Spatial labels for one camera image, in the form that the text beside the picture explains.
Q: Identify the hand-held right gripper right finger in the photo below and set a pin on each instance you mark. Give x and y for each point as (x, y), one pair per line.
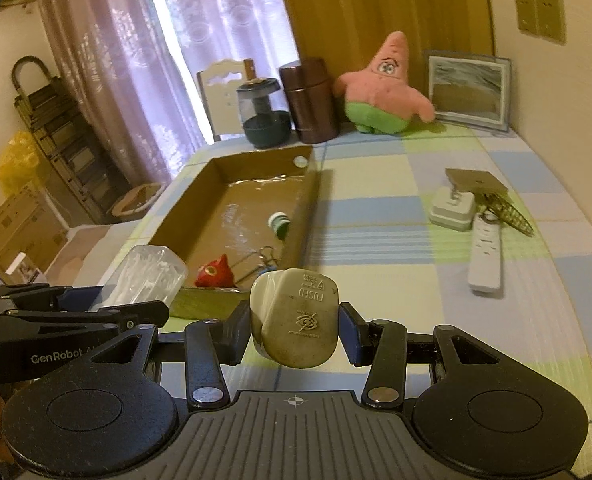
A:
(350, 332)

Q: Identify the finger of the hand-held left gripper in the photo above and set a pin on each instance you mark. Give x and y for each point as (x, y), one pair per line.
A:
(126, 317)
(36, 296)

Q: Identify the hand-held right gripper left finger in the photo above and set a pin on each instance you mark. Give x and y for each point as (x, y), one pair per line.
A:
(233, 335)

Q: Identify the clear plastic swab box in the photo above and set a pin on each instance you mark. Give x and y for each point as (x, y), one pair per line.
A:
(146, 275)

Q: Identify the cream fused plug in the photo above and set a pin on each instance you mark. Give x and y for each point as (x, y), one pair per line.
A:
(296, 320)

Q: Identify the red fish toy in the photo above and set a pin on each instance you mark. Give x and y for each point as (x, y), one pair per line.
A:
(216, 274)

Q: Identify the blue binder clip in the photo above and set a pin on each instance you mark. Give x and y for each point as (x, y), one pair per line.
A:
(270, 261)

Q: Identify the green white small bottle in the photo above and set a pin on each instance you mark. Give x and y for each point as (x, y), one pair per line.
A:
(280, 224)

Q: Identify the brown cardboard box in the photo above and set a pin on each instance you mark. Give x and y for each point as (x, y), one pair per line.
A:
(246, 200)

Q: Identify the white power adapter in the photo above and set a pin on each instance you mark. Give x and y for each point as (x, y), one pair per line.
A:
(450, 212)

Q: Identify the gold wall panel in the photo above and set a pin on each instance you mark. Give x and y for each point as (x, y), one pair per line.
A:
(475, 180)

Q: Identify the brown cardboard carton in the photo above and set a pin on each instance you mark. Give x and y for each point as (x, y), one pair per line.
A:
(21, 225)

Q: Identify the checkered tablecloth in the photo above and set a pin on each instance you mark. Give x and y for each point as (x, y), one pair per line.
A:
(400, 270)

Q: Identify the wicker basket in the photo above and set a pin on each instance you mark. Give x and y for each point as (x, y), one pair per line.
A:
(136, 200)

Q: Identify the yellow plastic bag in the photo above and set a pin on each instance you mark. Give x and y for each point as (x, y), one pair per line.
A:
(18, 160)

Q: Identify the white power strip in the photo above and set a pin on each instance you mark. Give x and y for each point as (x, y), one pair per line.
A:
(486, 260)

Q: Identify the black folding rack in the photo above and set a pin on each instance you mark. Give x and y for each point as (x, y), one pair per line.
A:
(61, 135)

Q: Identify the black yellow striped clip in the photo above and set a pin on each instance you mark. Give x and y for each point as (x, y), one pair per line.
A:
(510, 212)

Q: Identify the glass jar dark base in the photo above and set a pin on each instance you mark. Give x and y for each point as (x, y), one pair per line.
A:
(266, 130)

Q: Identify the brown metal thermos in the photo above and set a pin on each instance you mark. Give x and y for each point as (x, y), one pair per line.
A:
(311, 100)

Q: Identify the pink starfish plush toy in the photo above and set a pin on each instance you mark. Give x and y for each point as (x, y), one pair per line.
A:
(380, 95)

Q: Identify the white wooden chair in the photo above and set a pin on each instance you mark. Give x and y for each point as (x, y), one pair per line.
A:
(221, 95)

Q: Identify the lilac lace curtain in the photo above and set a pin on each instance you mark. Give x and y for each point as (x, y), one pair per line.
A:
(126, 60)

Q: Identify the glass picture frame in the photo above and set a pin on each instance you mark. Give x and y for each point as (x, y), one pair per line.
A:
(468, 92)

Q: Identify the gold wall switch plate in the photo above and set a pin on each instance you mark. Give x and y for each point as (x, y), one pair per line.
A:
(549, 17)
(525, 14)

